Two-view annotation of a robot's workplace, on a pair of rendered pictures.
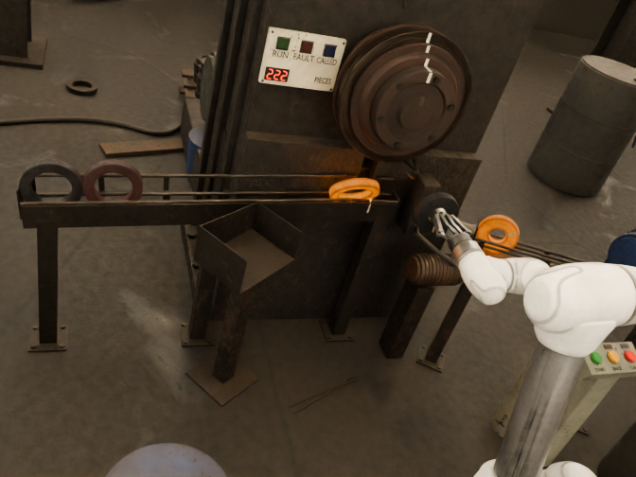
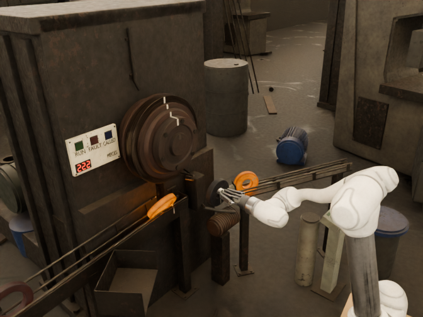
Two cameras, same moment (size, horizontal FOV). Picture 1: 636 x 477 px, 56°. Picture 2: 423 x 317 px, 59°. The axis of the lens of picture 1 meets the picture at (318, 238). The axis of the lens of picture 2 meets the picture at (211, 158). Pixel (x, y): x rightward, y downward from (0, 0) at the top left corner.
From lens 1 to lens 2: 42 cm
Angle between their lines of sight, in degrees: 21
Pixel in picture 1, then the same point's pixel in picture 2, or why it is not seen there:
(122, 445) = not seen: outside the picture
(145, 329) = not seen: outside the picture
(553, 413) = (374, 268)
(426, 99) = (181, 134)
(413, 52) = (160, 112)
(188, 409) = not seen: outside the picture
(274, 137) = (99, 203)
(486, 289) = (279, 219)
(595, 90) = (220, 78)
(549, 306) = (354, 217)
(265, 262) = (143, 283)
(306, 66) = (99, 151)
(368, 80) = (144, 141)
